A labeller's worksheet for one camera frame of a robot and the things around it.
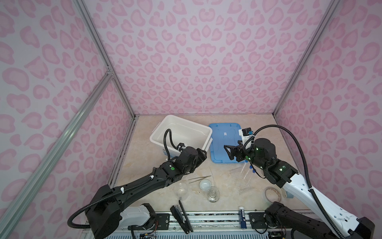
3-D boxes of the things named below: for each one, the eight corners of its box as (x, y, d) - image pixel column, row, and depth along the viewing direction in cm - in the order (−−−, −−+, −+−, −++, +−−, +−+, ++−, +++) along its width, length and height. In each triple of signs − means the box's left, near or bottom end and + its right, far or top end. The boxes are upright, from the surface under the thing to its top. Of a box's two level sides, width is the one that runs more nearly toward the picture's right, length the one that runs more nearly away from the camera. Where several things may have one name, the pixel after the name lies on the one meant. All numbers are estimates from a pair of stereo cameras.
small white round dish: (199, 191, 85) (199, 190, 83) (199, 180, 89) (199, 179, 87) (211, 191, 85) (211, 190, 83) (210, 180, 89) (210, 178, 87)
